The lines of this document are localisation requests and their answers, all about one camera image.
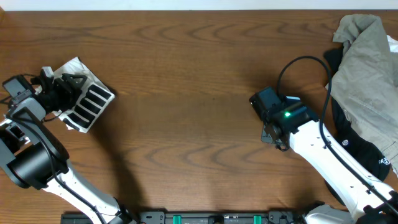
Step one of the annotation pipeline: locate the white t-shirt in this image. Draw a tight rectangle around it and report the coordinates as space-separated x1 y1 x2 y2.
53 57 115 133

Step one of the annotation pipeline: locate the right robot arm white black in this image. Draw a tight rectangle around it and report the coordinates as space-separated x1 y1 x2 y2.
252 98 397 223

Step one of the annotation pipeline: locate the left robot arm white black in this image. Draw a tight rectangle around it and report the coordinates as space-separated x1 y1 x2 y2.
1 73 139 223

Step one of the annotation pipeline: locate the black garment with logo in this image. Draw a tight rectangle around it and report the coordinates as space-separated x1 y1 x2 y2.
323 46 391 197

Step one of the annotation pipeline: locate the grey khaki garment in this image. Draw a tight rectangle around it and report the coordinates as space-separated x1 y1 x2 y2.
324 14 397 170

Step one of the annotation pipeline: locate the white garment in pile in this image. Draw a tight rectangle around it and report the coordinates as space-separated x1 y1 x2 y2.
387 35 398 53

